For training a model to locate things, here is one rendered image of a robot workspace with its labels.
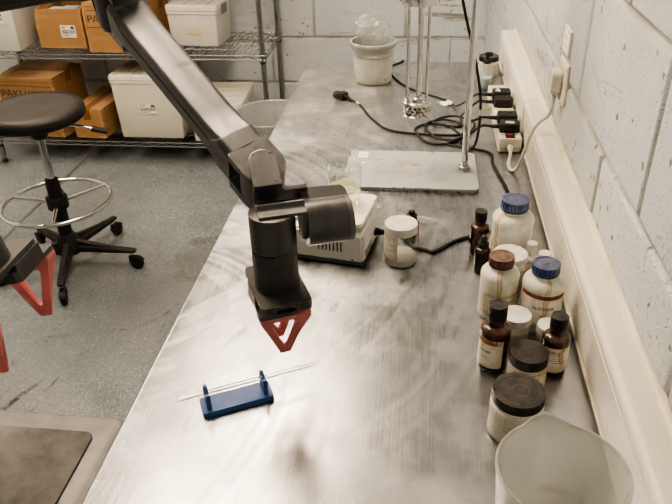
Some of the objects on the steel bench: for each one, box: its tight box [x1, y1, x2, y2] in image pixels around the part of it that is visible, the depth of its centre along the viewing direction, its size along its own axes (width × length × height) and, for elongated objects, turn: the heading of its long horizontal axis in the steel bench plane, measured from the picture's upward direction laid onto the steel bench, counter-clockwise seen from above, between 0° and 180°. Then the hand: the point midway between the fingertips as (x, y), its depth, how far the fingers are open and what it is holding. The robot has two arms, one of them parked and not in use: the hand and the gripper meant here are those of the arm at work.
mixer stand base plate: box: [349, 150, 479, 194], centre depth 159 cm, size 30×20×1 cm, turn 86°
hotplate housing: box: [296, 203, 384, 266], centre depth 131 cm, size 22×13×8 cm, turn 75°
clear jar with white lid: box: [384, 215, 418, 269], centre depth 125 cm, size 6×6×8 cm
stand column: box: [458, 0, 481, 172], centre depth 139 cm, size 3×3×70 cm
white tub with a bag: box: [350, 8, 397, 86], centre depth 211 cm, size 14×14×21 cm
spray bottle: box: [480, 52, 493, 90], centre depth 205 cm, size 4×4×11 cm
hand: (281, 338), depth 93 cm, fingers open, 3 cm apart
